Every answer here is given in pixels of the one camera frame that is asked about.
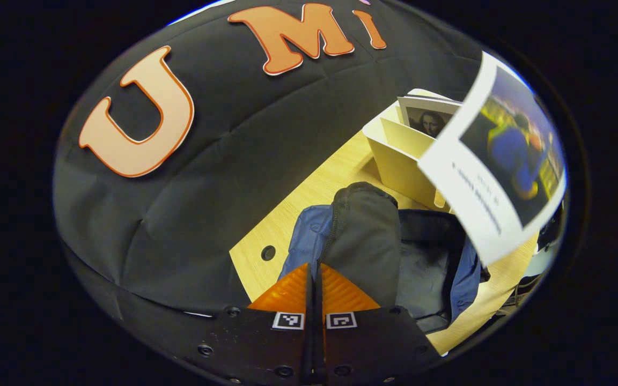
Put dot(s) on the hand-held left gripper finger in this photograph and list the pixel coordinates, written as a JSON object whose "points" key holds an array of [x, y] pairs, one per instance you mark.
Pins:
{"points": [[321, 348], [309, 348]]}

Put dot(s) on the blue schoolbag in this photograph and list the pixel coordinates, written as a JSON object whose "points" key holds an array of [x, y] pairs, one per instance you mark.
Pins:
{"points": [[368, 236]]}

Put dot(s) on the white bookshelf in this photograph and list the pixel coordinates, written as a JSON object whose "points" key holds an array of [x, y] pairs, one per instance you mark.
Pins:
{"points": [[395, 161]]}

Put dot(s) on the dark cover book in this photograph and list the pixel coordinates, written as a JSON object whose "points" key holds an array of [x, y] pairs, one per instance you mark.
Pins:
{"points": [[427, 118]]}

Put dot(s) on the blue cover book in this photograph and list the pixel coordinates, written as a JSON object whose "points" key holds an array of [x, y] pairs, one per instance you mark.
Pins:
{"points": [[502, 161]]}

